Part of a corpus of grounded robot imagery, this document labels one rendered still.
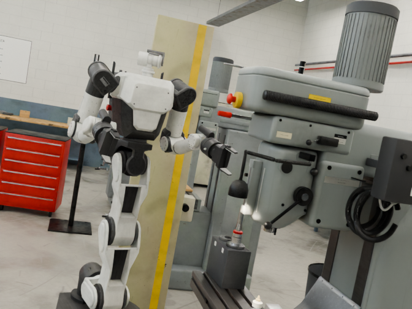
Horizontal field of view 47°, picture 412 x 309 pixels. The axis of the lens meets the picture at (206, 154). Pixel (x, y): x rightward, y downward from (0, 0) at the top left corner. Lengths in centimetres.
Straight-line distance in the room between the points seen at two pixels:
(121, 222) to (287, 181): 93
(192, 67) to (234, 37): 786
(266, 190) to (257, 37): 984
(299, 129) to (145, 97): 81
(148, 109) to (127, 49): 853
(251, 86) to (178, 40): 183
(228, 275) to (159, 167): 142
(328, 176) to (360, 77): 39
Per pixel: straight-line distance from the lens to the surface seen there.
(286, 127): 171
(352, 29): 193
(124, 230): 237
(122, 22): 1080
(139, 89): 222
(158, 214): 356
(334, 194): 184
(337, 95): 178
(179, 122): 245
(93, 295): 249
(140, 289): 373
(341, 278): 213
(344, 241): 212
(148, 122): 226
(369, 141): 190
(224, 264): 225
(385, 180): 165
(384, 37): 194
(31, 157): 625
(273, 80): 167
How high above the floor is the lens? 171
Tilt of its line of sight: 5 degrees down
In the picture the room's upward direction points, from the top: 10 degrees clockwise
